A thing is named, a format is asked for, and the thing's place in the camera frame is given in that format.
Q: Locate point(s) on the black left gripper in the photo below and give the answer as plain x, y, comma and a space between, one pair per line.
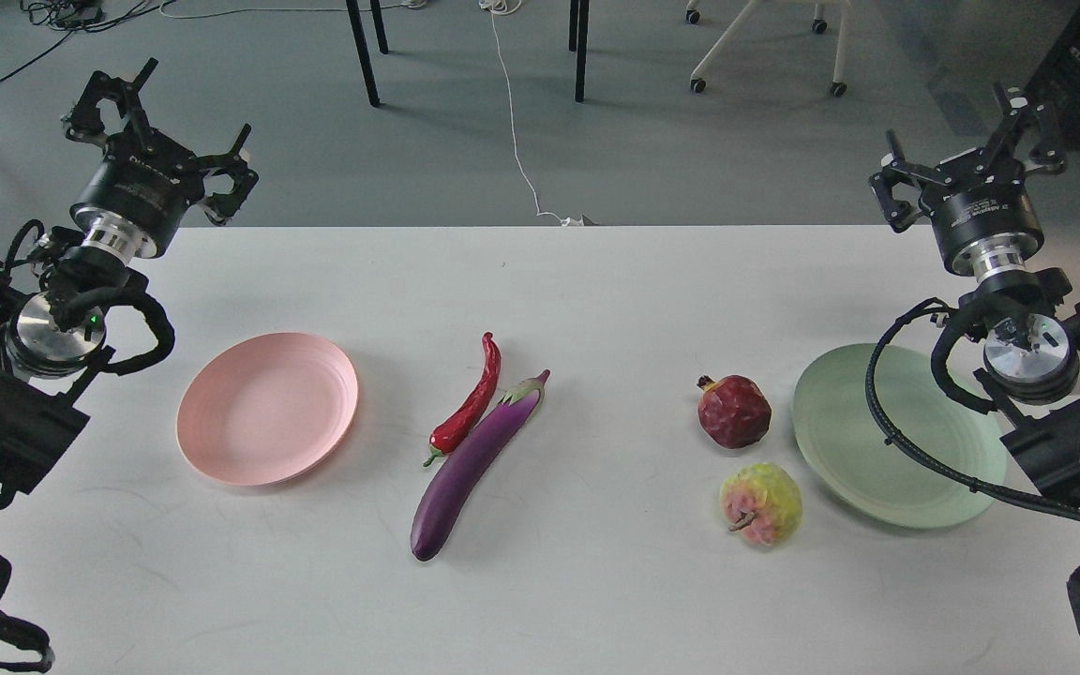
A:
132, 192

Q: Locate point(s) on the red chili pepper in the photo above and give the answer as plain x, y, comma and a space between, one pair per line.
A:
452, 431

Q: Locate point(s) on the pink plate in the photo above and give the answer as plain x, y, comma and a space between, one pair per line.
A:
267, 409

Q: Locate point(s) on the yellow pink custard apple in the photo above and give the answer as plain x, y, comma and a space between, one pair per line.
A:
762, 503

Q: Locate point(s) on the purple eggplant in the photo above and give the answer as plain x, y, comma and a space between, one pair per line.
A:
449, 490

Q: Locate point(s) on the black table legs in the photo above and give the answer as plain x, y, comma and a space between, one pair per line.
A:
465, 55

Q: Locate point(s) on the dark red pomegranate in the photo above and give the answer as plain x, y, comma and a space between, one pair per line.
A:
733, 411

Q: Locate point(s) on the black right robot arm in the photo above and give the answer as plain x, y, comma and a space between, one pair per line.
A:
1002, 348

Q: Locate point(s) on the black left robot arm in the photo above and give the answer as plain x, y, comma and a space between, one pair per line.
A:
71, 305

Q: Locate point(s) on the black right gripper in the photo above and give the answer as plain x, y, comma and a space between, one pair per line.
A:
985, 216

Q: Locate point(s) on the white wheeled chair base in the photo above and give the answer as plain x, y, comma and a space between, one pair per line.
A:
738, 38

